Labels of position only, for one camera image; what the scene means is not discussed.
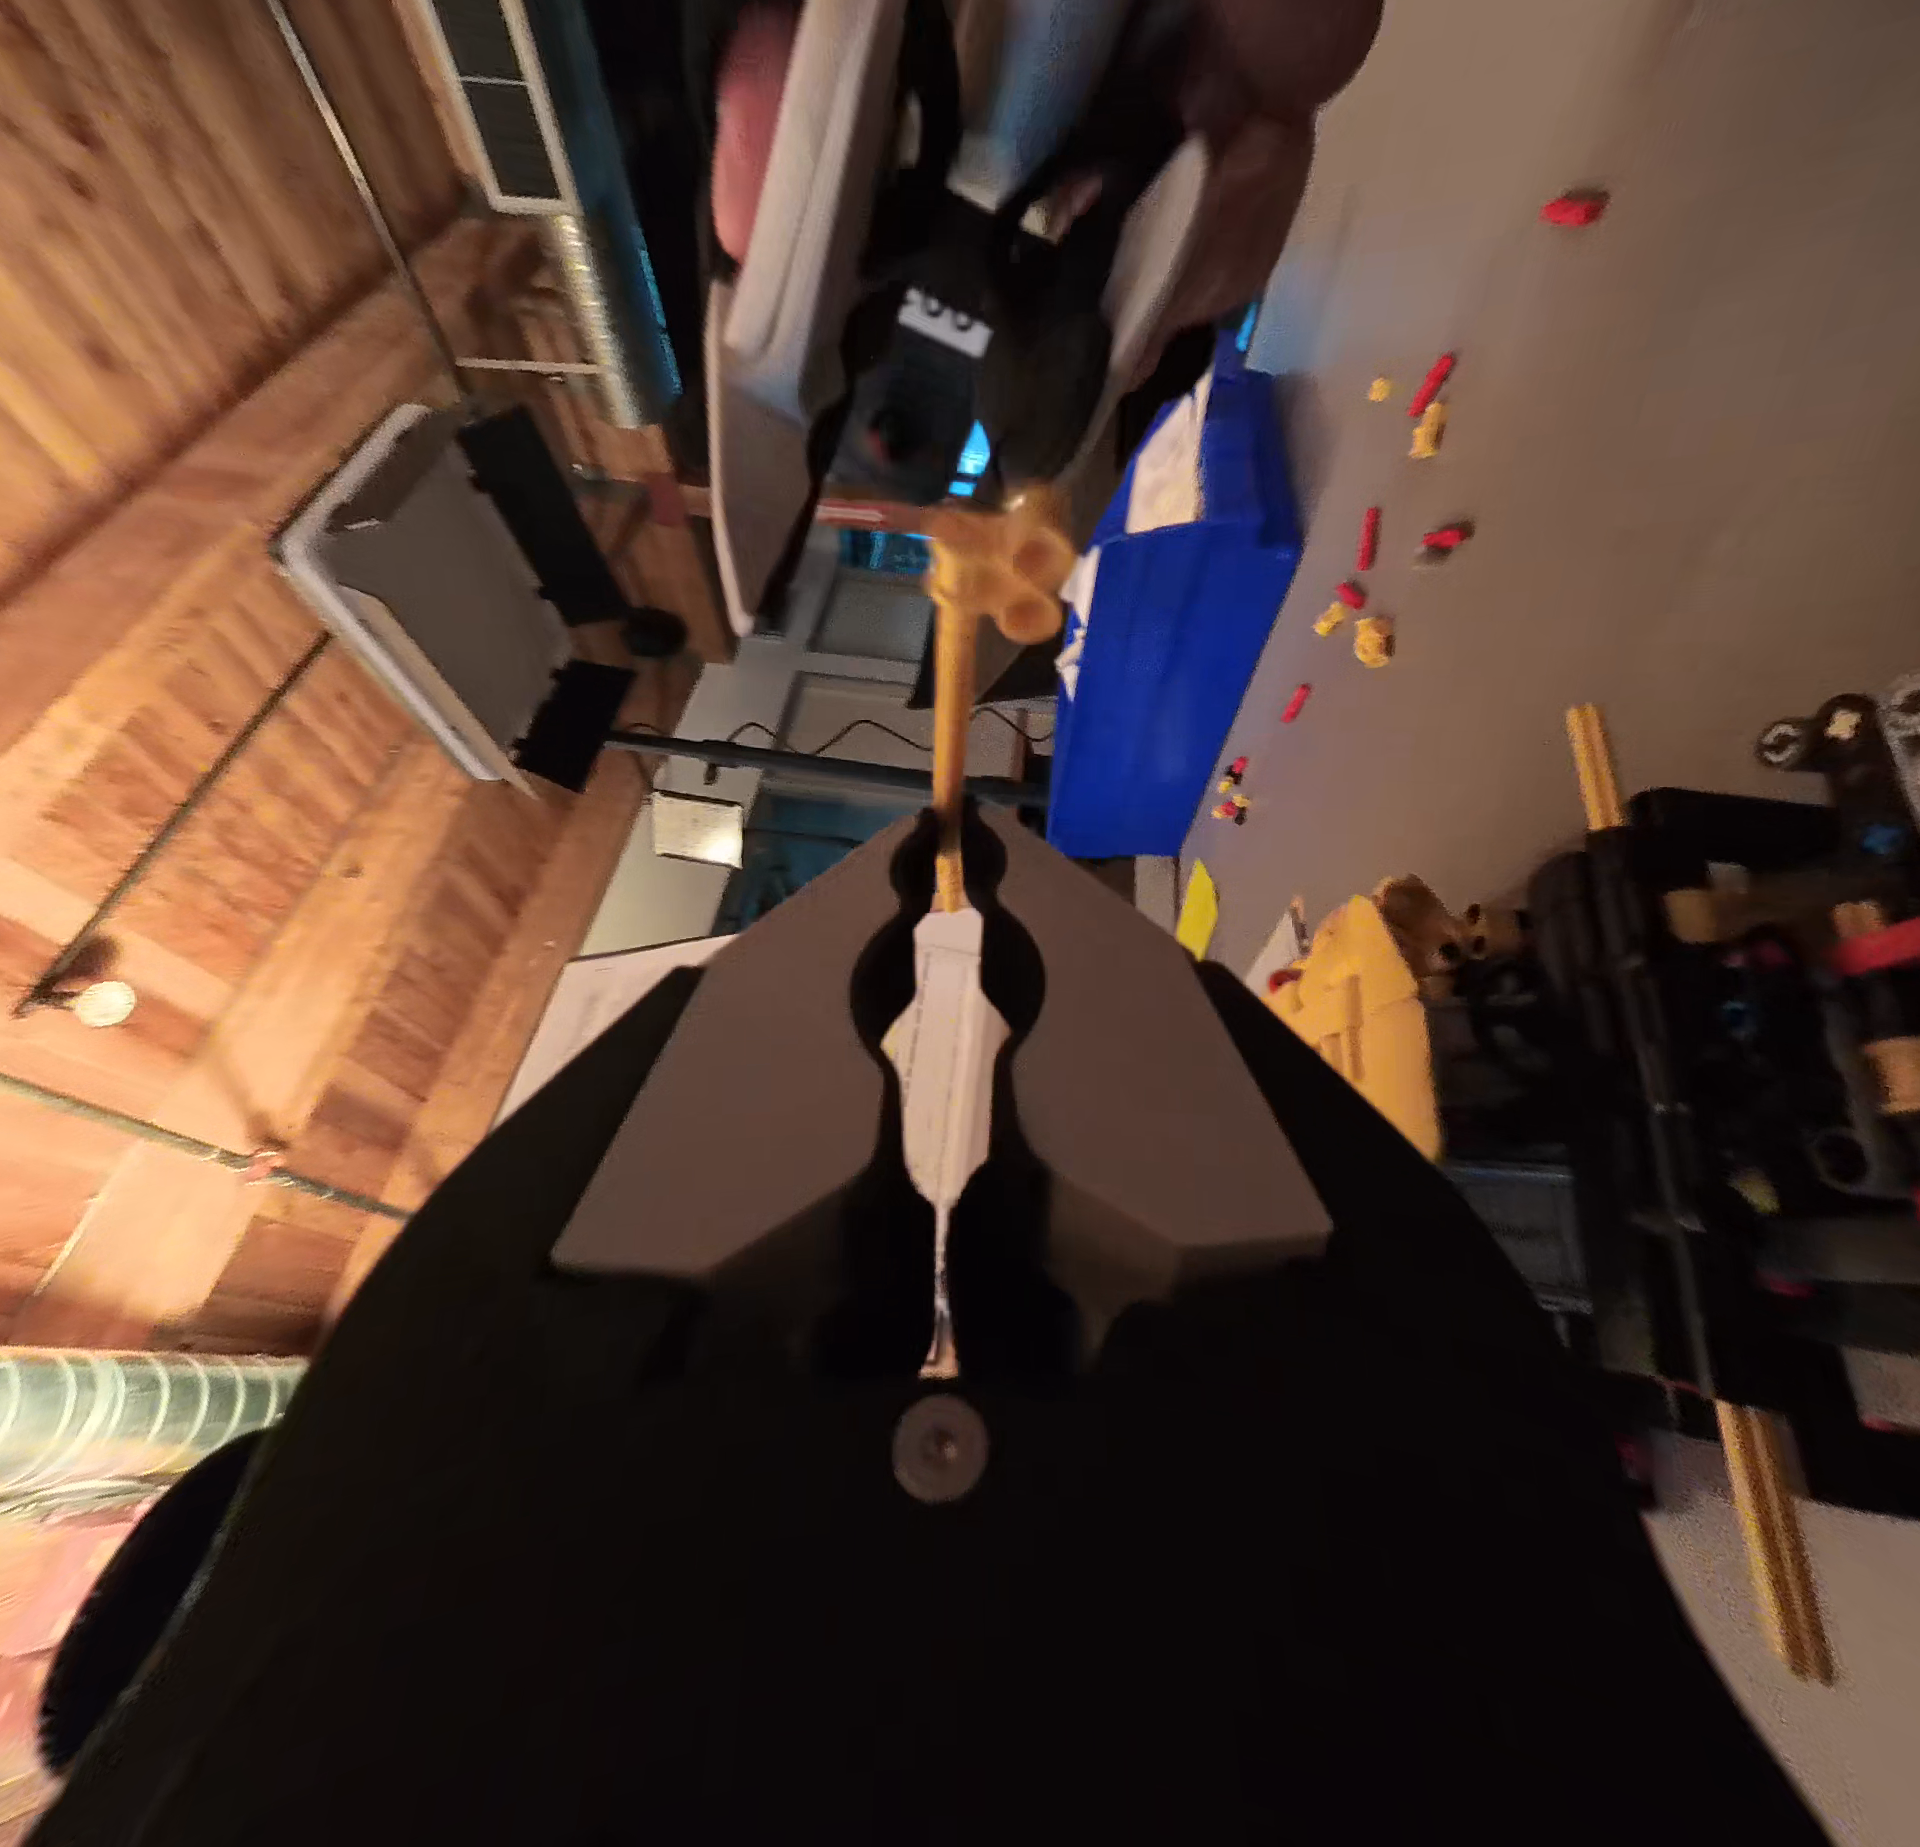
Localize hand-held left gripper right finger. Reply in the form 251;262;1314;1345
958;805;1335;1345

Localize white wall vent grille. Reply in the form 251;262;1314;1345
392;0;582;218

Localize yellow flexible brick rod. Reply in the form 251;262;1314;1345
926;485;1077;915

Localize blue plastic bin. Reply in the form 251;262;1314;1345
1044;329;1301;863

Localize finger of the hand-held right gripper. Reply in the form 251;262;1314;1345
1096;136;1220;432
703;0;917;637

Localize printed paper sheet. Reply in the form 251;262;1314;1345
496;938;741;1128

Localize grey panel with white frame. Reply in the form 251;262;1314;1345
272;403;638;801

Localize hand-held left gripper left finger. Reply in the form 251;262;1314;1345
554;808;942;1349

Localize yellow toy brick model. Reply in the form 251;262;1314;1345
1271;692;1920;1683

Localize person's right hand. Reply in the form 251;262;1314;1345
1147;0;1386;362

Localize silver ventilation duct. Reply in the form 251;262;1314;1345
0;1349;313;1525

